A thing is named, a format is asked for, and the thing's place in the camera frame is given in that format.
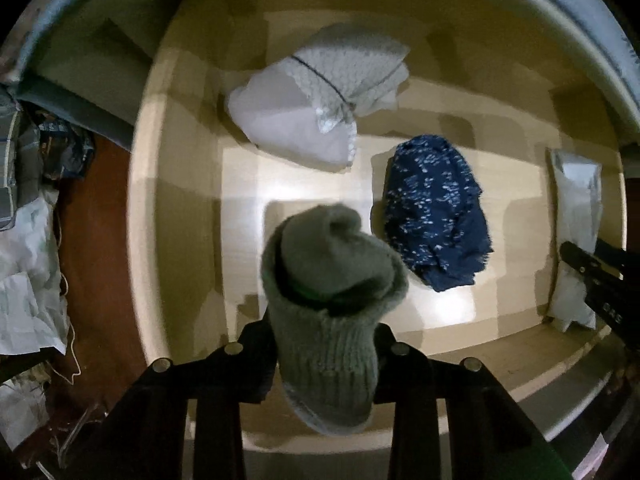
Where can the white plastic bag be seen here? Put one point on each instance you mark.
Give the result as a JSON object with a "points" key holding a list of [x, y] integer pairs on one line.
{"points": [[25, 285]]}

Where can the white cloth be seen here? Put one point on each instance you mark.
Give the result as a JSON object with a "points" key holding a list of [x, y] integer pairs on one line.
{"points": [[575, 200]]}

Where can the grey knit sock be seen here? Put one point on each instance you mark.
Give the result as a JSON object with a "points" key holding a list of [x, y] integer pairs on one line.
{"points": [[325, 350]]}

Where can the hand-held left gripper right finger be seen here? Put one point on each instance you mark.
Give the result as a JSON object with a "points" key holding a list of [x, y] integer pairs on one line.
{"points": [[385, 370]]}

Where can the crumpled pale plastic bag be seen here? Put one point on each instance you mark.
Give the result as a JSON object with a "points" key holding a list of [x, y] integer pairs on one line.
{"points": [[20, 405]]}

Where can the blue printed bag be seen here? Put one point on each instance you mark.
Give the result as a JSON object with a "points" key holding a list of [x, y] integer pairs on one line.
{"points": [[65, 150]]}

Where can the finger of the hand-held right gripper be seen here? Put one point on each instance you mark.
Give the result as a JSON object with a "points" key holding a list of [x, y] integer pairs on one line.
{"points": [[580, 260]]}

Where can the grey plaid blanket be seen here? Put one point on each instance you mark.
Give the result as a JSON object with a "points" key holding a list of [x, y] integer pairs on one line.
{"points": [[15, 170]]}

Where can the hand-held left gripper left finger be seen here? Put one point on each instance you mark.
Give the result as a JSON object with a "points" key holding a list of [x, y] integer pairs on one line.
{"points": [[257, 355]]}

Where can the navy speckled underwear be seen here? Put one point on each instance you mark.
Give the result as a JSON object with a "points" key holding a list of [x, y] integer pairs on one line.
{"points": [[435, 210]]}

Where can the white smooth underwear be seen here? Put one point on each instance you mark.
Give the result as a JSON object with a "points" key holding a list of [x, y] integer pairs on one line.
{"points": [[285, 120]]}

